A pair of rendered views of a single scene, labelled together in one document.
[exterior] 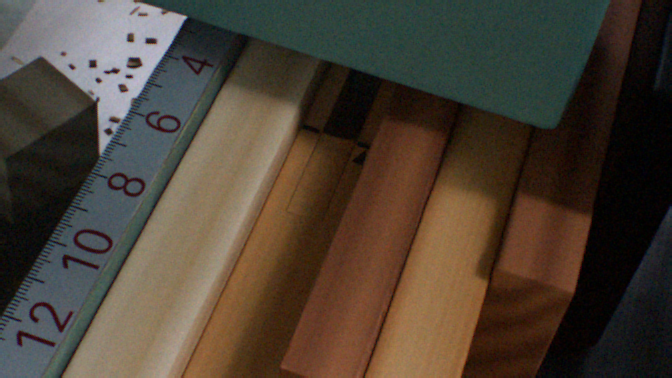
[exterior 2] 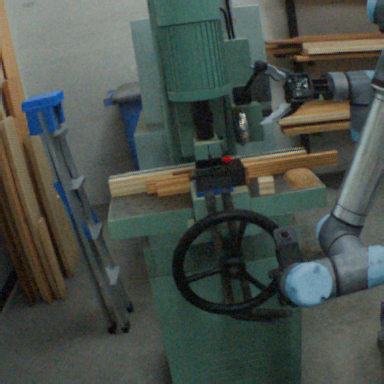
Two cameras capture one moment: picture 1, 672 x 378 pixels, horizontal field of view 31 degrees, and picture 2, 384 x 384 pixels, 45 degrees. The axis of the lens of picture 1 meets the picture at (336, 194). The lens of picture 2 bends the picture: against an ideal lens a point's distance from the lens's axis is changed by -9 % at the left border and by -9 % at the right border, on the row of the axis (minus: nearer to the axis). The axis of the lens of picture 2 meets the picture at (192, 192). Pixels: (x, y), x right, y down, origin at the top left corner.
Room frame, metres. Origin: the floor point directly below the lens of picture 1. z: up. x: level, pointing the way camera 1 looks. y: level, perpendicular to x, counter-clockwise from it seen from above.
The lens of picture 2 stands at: (-0.09, -1.35, 1.41)
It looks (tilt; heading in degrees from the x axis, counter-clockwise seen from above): 21 degrees down; 79
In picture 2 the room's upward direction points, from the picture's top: 8 degrees counter-clockwise
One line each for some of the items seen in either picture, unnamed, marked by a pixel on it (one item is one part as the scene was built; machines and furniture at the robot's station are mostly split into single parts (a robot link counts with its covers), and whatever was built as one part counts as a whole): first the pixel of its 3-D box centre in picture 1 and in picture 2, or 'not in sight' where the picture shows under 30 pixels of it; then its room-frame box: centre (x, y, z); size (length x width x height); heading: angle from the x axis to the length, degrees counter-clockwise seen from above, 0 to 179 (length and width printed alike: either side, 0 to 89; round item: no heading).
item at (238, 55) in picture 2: not in sight; (237, 60); (0.42, 0.18, 1.23); 0.09 x 0.08 x 0.15; 81
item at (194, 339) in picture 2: not in sight; (224, 310); (0.25, 0.12, 0.36); 0.58 x 0.45 x 0.71; 81
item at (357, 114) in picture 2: not in sight; (368, 121); (0.63, -0.26, 1.08); 0.11 x 0.08 x 0.11; 115
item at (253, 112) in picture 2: not in sight; (248, 122); (0.42, 0.15, 1.02); 0.09 x 0.07 x 0.12; 171
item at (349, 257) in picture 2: not in sight; (355, 266); (0.32, -0.68, 0.94); 0.11 x 0.11 x 0.08; 78
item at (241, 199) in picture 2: not in sight; (220, 202); (0.21, -0.19, 0.92); 0.15 x 0.13 x 0.09; 171
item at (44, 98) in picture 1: (27, 140); not in sight; (0.29, 0.12, 0.82); 0.04 x 0.03 x 0.04; 146
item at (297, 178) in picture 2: not in sight; (300, 175); (0.47, -0.13, 0.91); 0.12 x 0.09 x 0.03; 80
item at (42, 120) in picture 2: not in sight; (79, 217); (-0.21, 0.76, 0.58); 0.27 x 0.25 x 1.16; 166
